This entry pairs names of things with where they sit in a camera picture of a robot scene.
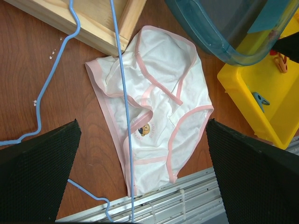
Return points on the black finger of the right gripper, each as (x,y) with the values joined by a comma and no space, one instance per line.
(288,46)

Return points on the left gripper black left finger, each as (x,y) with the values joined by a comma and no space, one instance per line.
(34,174)

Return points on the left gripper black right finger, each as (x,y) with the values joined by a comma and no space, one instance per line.
(258,182)

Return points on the white pink-trimmed underwear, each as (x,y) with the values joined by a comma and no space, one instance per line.
(168,101)

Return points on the light blue wire hanger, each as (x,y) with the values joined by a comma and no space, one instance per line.
(46,84)

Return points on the orange clothespin near front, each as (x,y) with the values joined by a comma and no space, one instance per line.
(281,63)

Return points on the teal transparent plastic tub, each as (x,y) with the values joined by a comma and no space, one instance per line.
(238,32)

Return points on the yellow plastic tray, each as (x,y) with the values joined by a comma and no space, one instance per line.
(280,120)

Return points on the wooden clothes rack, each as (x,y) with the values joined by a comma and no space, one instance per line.
(97,26)

